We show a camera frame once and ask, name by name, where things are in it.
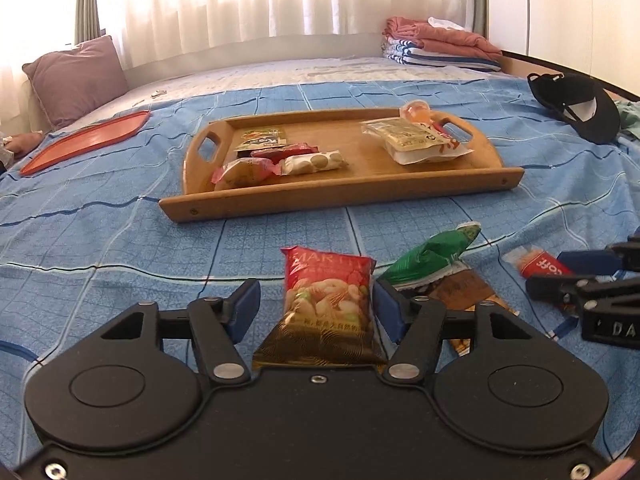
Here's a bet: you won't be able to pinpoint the red biscuit packet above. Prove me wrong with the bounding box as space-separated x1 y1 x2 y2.
502 246 576 281

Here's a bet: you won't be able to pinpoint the orange jelly cup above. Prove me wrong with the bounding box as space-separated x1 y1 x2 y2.
400 101 435 126

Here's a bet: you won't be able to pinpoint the red nut snack packet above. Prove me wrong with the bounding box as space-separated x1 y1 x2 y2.
252 246 388 368

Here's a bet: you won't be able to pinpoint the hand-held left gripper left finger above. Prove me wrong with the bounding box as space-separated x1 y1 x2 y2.
95 279 263 387

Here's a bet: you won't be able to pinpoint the folded pink clothes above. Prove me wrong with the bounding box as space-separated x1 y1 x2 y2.
385 16 502 61

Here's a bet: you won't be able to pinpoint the dark yellow-edged snack packet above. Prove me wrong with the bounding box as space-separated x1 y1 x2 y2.
425 267 521 358

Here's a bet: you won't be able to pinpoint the white gold-dotted snack packet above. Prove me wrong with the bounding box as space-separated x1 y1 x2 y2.
277 150 349 177

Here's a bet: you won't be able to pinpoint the white patterned mattress pad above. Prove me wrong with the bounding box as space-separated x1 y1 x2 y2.
50 55 501 136

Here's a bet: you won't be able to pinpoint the purple pillow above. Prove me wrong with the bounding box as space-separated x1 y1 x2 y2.
22 35 130 132

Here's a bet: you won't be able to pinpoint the blue plaid bedsheet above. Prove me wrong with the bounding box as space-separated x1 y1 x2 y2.
0 72 640 461

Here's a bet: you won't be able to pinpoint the yellow packet with orange picture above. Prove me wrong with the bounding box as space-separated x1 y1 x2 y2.
235 126 290 153

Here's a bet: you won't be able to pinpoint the white bun packet red print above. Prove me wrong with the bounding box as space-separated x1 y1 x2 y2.
385 130 475 166

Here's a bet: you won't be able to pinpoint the white sheer curtain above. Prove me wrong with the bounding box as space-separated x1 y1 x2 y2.
95 0 476 68
0 0 83 78

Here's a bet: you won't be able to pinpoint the white wardrobe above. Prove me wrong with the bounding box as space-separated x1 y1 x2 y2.
487 0 640 101

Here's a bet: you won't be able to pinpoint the pink-ended bread packet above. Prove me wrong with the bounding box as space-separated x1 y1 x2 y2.
211 156 283 192

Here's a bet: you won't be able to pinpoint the light green cloth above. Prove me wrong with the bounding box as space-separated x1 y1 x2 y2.
615 100 640 141

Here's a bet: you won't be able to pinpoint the brown cloth bundle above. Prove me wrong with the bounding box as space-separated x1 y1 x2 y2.
2 132 45 161

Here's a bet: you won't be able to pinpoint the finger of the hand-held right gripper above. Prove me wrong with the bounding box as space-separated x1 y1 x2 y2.
556 241 640 277
525 275 603 317

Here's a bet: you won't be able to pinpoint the red snack bar packet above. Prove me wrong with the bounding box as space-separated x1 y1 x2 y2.
250 142 319 163

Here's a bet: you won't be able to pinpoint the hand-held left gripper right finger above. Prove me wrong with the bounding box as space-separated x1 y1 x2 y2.
371 279 546 387

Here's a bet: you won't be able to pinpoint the black cap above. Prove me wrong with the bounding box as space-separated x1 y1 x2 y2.
527 72 622 145

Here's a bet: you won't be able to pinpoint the pale yellow snack packet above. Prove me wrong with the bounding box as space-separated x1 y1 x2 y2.
361 116 443 153

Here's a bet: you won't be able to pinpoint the green snack packet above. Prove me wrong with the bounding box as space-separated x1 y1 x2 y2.
376 221 482 291

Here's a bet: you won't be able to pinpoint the dark wooden bed frame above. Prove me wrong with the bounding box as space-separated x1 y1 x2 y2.
500 50 640 105

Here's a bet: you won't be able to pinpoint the blue white striped towel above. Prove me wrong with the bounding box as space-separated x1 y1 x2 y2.
381 40 502 72

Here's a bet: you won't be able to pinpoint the orange plastic tray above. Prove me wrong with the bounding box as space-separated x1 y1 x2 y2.
20 110 152 177

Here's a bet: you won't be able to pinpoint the wooden tray with handles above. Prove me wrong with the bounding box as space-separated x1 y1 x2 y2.
159 106 525 223

